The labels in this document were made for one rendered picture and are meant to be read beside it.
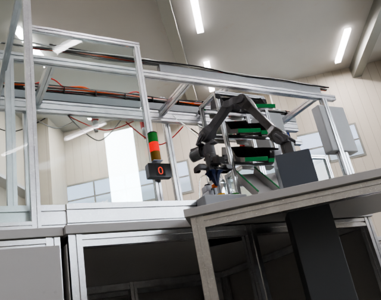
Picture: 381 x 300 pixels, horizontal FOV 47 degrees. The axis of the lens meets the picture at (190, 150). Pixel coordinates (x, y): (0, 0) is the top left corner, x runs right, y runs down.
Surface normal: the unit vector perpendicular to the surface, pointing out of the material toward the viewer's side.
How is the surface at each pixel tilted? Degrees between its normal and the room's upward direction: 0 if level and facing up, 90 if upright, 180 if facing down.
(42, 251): 90
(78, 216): 90
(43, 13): 180
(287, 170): 90
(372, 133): 90
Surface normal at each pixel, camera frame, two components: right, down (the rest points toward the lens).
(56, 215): 0.46, -0.41
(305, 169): -0.15, -0.36
